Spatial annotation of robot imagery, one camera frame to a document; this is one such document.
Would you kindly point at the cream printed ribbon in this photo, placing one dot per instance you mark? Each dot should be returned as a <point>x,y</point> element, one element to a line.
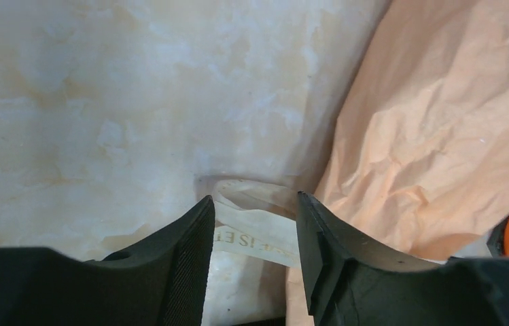
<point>257,220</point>

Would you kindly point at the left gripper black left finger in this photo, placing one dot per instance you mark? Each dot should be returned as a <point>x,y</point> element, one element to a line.
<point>159,280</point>

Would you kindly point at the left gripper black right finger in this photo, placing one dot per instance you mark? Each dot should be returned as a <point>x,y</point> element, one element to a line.
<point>350,278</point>

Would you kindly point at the flower bouquet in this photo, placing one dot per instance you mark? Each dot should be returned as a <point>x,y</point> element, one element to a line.
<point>420,158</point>

